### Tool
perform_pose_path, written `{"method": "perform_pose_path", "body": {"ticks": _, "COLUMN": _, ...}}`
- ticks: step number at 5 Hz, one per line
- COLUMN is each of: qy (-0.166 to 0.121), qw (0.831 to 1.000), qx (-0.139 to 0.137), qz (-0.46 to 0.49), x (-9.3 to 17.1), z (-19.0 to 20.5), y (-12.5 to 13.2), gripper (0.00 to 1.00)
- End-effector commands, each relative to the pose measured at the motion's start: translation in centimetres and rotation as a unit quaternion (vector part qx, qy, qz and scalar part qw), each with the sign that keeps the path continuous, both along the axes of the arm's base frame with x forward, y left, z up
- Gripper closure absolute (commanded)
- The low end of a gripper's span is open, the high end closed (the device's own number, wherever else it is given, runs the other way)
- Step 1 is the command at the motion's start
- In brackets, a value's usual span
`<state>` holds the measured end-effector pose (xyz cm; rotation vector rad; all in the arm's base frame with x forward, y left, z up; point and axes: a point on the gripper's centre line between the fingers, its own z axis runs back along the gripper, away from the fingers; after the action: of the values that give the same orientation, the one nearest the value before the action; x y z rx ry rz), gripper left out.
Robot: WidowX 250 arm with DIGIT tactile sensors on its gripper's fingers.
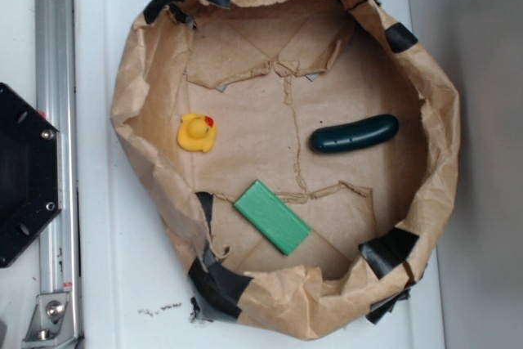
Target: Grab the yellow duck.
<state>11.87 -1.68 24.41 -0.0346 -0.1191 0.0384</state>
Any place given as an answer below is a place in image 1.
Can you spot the yellow rubber duck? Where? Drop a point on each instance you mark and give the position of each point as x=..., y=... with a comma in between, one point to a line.
x=197, y=132

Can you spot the brown paper bag tray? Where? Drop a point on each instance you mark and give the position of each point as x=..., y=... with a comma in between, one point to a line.
x=269, y=73

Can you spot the green rectangular block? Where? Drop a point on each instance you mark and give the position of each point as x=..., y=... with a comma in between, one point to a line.
x=272, y=217

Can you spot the dark green toy cucumber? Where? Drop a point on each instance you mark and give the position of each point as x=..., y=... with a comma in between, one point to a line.
x=353, y=136

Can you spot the white tray board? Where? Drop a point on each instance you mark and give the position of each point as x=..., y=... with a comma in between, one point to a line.
x=135, y=292

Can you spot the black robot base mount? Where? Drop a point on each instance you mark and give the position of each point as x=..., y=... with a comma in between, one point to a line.
x=30, y=192

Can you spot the aluminium frame rail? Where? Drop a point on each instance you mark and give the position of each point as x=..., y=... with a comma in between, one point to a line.
x=59, y=251

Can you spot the metal corner bracket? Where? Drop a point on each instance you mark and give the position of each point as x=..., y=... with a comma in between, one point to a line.
x=52, y=323

